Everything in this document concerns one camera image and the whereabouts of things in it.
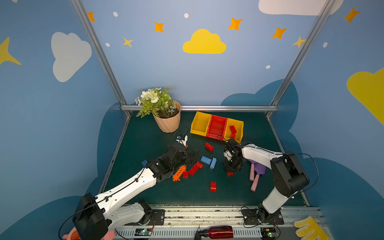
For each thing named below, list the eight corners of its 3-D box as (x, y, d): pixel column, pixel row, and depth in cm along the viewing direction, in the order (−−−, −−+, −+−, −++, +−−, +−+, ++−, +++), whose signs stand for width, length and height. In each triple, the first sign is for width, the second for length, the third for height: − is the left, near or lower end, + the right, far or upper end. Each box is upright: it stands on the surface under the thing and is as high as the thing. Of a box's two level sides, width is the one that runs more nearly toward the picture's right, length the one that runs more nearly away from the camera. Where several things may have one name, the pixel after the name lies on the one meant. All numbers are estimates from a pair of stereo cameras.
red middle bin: (206, 138, 107) (206, 132, 102) (211, 120, 119) (212, 114, 114) (222, 142, 105) (224, 136, 100) (226, 123, 117) (227, 117, 112)
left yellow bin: (189, 133, 111) (189, 127, 105) (196, 117, 122) (196, 111, 117) (205, 137, 109) (206, 131, 103) (210, 120, 120) (211, 114, 114)
